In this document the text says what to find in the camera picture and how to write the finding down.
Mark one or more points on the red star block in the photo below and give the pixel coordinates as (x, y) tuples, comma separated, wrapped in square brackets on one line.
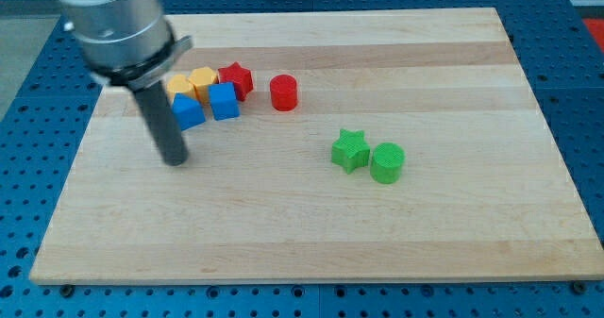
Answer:
[(241, 78)]

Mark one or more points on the blue triangular block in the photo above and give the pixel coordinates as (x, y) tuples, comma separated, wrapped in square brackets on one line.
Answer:
[(188, 111)]

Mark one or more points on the blue cube block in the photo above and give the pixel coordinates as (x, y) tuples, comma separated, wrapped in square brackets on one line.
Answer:
[(223, 101)]

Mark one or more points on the yellow hexagon block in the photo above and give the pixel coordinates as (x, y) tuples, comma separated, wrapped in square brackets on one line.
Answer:
[(202, 79)]

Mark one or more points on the wooden board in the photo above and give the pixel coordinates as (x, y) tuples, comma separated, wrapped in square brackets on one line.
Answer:
[(484, 193)]

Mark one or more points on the yellow rounded block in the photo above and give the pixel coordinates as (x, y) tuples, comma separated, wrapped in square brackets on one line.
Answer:
[(180, 84)]

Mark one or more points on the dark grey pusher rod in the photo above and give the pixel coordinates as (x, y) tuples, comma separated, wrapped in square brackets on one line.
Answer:
[(162, 124)]

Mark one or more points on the green star block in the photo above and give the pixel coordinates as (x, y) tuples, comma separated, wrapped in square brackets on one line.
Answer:
[(350, 151)]

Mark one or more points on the green cylinder block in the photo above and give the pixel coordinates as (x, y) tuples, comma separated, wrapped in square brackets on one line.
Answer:
[(387, 162)]

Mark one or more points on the red cylinder block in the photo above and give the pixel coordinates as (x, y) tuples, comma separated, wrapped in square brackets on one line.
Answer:
[(284, 92)]

